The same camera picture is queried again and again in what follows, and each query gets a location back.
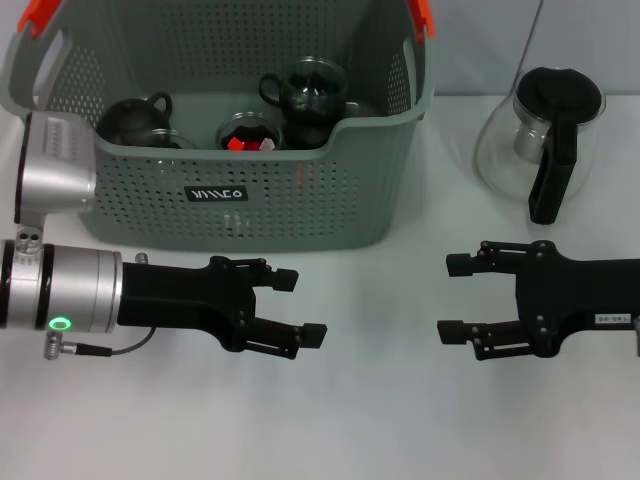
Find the left arm cable with plug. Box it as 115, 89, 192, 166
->
45, 327, 154, 360

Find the glass teacup with black holder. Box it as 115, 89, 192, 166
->
258, 56, 350, 126
282, 119, 332, 150
215, 110, 286, 151
144, 128, 194, 150

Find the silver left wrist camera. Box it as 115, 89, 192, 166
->
13, 111, 99, 225

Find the grey perforated plastic storage bin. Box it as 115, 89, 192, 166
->
0, 0, 437, 251

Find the glass teapot with black lid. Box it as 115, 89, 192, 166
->
473, 65, 607, 225

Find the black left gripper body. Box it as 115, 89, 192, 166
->
115, 255, 259, 353

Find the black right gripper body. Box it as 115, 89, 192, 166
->
513, 239, 640, 360

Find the orange bin handle clip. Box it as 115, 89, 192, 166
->
17, 0, 64, 39
407, 0, 435, 42

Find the black clay teapot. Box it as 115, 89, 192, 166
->
95, 92, 175, 147

